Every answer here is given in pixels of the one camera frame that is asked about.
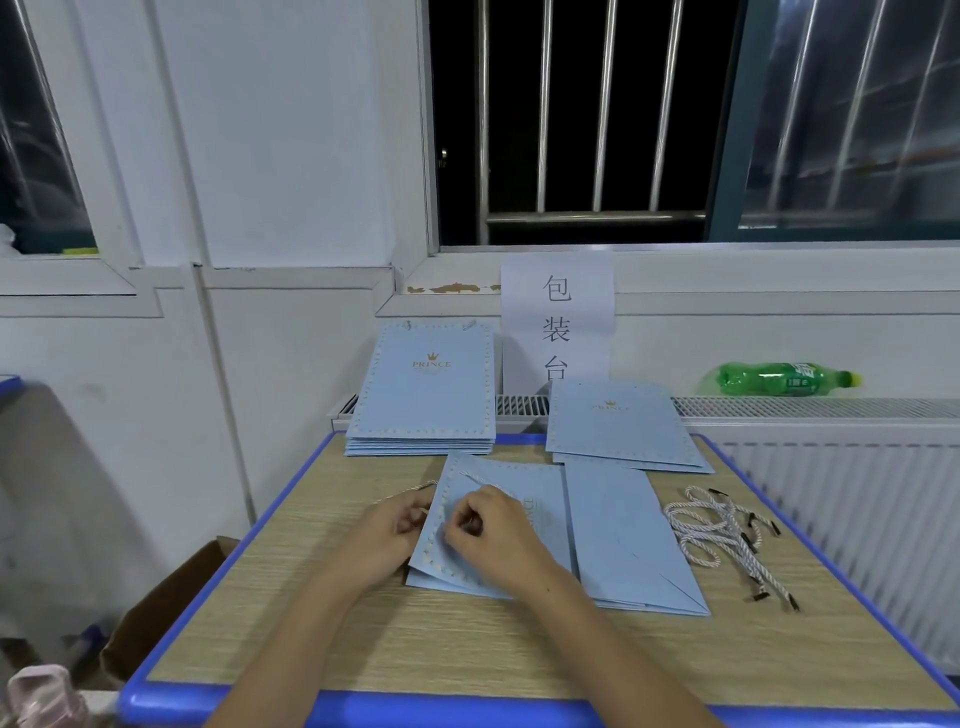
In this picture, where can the grey metal desk blue edge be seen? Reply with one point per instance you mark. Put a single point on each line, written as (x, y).
(9, 386)

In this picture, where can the small white container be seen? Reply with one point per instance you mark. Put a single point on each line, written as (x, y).
(8, 240)

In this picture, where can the person's right forearm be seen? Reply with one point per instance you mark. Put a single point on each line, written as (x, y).
(623, 660)

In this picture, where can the white paper sign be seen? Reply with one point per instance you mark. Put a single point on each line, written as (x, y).
(558, 315)

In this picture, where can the person's left hand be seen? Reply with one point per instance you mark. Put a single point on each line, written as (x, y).
(378, 537)

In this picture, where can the person's left forearm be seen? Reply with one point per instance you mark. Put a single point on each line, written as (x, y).
(293, 660)

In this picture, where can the metal window grille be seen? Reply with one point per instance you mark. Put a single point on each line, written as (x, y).
(585, 218)

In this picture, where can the blue-edged wooden desk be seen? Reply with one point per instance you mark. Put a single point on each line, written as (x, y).
(285, 600)

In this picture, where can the stack of finished blue bags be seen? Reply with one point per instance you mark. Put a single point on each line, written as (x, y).
(420, 444)

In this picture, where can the pink water bottle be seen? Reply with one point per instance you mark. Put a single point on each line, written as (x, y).
(45, 698)

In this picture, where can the brown cardboard box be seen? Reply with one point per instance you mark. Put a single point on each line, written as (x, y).
(165, 608)

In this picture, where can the white framed window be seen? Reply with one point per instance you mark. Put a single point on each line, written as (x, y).
(83, 278)

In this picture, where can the person's right hand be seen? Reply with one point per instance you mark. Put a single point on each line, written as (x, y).
(498, 540)

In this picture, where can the green plastic bottle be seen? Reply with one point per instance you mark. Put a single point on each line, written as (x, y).
(783, 378)

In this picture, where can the stack of blue paper bags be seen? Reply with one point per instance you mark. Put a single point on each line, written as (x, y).
(627, 420)

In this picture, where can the white radiator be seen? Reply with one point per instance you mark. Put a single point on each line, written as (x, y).
(870, 525)

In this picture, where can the teal framed sliding window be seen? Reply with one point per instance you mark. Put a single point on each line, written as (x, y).
(855, 120)

